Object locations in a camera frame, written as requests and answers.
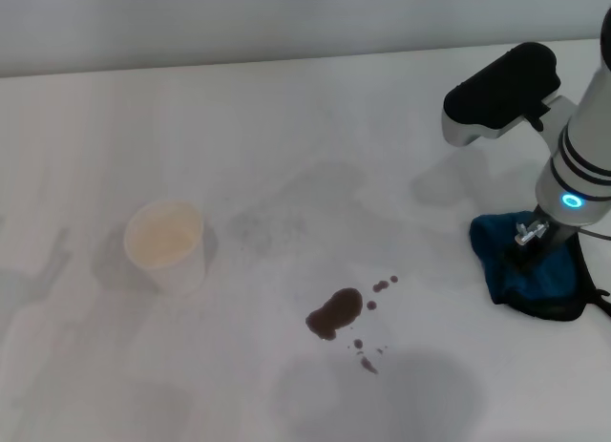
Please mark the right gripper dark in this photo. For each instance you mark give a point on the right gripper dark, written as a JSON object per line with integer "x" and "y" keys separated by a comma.
{"x": 549, "y": 244}

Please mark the blue rag with black trim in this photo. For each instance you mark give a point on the blue rag with black trim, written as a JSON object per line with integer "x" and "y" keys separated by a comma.
{"x": 534, "y": 289}

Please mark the white paper cup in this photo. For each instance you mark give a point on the white paper cup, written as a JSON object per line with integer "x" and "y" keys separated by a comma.
{"x": 164, "y": 244}

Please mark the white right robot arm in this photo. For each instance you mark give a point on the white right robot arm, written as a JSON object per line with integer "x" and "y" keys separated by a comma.
{"x": 584, "y": 141}

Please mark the dark brown liquid stain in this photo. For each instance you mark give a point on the dark brown liquid stain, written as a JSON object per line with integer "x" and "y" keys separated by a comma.
{"x": 339, "y": 310}

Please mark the black and white wrist camera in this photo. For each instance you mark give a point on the black and white wrist camera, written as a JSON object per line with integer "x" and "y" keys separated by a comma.
{"x": 496, "y": 93}

